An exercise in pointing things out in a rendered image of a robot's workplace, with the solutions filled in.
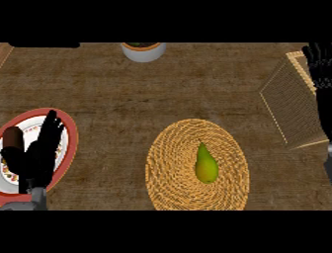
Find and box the round woven wicker placemat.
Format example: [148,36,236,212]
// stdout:
[144,118,250,211]

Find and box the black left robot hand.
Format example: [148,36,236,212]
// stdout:
[0,109,65,195]

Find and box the tan wicker basket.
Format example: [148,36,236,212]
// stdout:
[258,42,332,151]

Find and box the green yellow pear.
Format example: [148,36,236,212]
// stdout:
[193,141,219,185]

